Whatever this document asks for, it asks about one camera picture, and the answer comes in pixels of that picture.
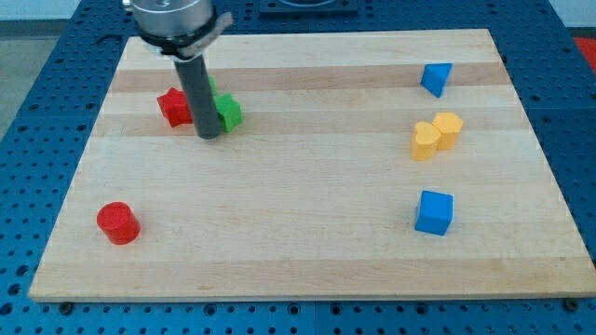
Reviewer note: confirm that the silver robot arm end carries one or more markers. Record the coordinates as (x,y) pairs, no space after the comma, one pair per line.
(180,29)

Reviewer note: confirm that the green star block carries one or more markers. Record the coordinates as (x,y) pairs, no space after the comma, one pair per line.
(229,111)

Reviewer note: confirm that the red star block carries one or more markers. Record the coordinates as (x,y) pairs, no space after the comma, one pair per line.
(174,108)

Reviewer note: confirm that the light wooden board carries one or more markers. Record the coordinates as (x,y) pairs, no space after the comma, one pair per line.
(314,195)

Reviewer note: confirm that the green block behind rod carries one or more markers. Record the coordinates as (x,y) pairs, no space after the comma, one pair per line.
(213,86)

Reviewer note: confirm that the yellow heart block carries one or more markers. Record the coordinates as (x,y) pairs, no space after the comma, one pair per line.
(425,141)

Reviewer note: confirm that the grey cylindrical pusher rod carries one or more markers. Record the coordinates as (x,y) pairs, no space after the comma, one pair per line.
(195,82)

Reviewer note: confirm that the blue cube block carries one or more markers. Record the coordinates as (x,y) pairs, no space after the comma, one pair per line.
(434,213)

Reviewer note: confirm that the yellow hexagon block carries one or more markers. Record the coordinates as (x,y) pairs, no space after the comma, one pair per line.
(449,125)

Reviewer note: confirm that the blue triangle block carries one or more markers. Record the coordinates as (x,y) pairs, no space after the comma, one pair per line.
(435,77)

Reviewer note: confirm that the red cylinder block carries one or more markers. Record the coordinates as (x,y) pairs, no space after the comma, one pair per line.
(118,223)

